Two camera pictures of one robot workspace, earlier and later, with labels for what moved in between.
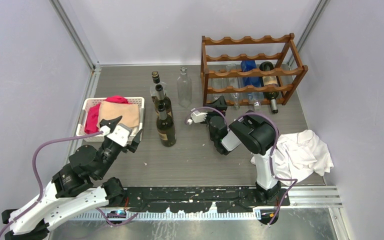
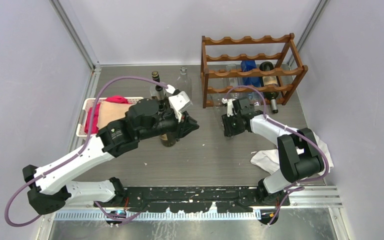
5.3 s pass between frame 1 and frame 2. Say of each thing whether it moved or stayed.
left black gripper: moved
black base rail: stayed
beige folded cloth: stayed
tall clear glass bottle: stayed
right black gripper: moved
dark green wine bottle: stayed
